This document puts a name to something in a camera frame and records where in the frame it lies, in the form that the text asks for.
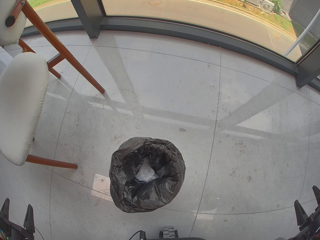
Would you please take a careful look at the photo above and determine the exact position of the wooden chair with white cushions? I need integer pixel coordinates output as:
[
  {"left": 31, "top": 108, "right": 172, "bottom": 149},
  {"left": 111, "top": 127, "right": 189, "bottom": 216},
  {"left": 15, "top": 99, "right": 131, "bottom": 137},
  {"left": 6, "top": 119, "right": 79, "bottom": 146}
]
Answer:
[{"left": 0, "top": 0, "right": 105, "bottom": 169}]

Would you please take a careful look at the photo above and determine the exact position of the window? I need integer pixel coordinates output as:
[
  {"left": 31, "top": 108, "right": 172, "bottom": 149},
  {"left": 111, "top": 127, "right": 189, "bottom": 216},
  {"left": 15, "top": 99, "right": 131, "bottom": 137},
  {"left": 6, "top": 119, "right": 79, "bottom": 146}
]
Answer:
[{"left": 20, "top": 0, "right": 320, "bottom": 88}]

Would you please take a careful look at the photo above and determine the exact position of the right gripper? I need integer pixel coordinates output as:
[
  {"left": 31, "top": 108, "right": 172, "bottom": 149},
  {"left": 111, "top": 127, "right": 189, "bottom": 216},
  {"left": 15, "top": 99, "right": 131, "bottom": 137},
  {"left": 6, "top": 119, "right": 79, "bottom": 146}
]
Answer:
[{"left": 294, "top": 186, "right": 320, "bottom": 237}]

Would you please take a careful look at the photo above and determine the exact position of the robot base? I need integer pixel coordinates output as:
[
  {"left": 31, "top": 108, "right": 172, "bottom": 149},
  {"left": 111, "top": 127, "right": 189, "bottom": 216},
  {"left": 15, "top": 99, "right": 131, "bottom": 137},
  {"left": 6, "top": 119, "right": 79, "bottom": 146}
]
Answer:
[{"left": 150, "top": 225, "right": 207, "bottom": 240}]

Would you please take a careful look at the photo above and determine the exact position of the black plastic bag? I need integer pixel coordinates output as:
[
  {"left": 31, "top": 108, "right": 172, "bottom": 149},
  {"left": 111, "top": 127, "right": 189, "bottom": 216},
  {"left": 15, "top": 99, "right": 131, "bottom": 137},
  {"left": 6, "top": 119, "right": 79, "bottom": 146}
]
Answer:
[{"left": 109, "top": 137, "right": 187, "bottom": 213}]

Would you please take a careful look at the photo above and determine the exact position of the crumpled white paper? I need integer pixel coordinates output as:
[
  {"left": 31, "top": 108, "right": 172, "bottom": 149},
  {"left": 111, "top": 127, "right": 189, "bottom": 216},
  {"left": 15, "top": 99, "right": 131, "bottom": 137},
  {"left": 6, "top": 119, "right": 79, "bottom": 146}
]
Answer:
[{"left": 135, "top": 158, "right": 160, "bottom": 183}]

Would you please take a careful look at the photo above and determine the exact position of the black cable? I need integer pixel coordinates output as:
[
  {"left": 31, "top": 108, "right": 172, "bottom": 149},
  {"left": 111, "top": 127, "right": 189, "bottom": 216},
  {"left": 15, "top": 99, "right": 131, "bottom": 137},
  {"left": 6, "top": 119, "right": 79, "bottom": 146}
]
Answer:
[{"left": 129, "top": 230, "right": 147, "bottom": 240}]

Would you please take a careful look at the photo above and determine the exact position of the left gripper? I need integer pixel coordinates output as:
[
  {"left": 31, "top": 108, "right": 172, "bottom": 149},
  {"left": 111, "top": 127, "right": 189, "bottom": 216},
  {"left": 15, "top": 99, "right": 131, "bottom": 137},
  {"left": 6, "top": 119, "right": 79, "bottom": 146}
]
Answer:
[{"left": 0, "top": 198, "right": 36, "bottom": 240}]

